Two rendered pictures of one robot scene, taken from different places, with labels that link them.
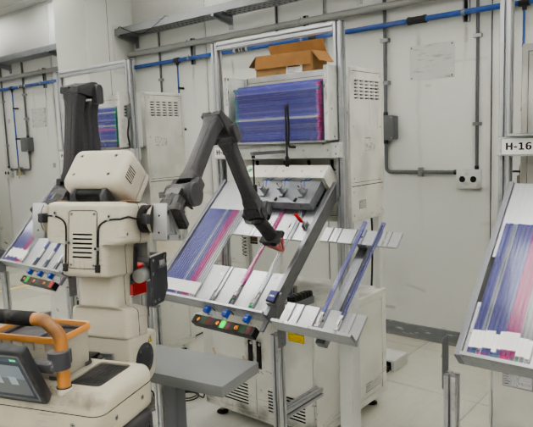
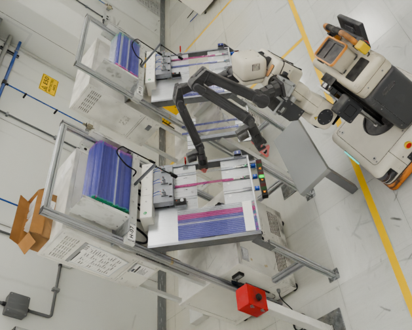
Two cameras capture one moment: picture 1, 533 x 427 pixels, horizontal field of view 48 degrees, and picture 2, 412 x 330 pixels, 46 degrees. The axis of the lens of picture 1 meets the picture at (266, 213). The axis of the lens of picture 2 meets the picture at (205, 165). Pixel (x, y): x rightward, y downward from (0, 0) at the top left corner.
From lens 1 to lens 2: 4.13 m
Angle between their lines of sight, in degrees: 90
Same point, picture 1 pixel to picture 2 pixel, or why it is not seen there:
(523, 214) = (168, 95)
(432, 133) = (28, 274)
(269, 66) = (42, 220)
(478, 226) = not seen: hidden behind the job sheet
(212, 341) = (261, 264)
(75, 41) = not seen: outside the picture
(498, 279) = not seen: hidden behind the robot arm
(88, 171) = (253, 54)
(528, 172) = (139, 109)
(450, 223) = (92, 282)
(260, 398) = (276, 239)
